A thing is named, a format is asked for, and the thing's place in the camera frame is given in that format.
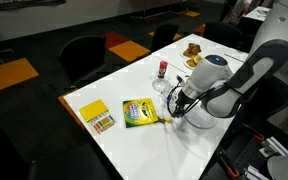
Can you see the white plate under brown bun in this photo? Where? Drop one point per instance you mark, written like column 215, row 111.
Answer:
column 183, row 55

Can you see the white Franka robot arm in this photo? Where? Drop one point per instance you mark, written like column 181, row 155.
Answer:
column 250, row 66

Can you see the black office chair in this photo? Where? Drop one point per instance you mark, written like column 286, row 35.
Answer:
column 164, row 35
column 249, row 25
column 222, row 33
column 82, row 58
column 277, row 96

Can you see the white plate under yellow bread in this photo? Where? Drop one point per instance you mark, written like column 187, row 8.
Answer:
column 188, row 66

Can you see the small red shaker bottle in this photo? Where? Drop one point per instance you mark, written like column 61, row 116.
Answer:
column 163, row 69

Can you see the white rounded housing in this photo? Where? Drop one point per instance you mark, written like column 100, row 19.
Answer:
column 285, row 166

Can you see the yellow sliced bread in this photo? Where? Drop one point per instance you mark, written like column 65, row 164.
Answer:
column 194, row 61

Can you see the small flat glass dish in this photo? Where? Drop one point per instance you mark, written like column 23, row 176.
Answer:
column 160, row 84

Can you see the white table in background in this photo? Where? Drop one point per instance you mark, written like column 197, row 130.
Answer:
column 255, row 12

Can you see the clear plastic plate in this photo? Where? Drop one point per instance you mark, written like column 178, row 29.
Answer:
column 200, row 122

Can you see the aluminium rail pieces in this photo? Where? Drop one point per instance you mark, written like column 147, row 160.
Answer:
column 274, row 146

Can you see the person in white shirt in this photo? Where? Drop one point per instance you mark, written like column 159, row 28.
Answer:
column 240, row 10

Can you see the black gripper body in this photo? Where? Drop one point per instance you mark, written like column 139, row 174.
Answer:
column 185, row 102

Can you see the green yellow Crayola marker box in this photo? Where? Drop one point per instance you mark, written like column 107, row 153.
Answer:
column 140, row 112

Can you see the golden brown bun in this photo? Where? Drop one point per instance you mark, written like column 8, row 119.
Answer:
column 192, row 49

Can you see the yellow open crayon pack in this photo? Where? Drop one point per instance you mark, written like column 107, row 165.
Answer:
column 95, row 115

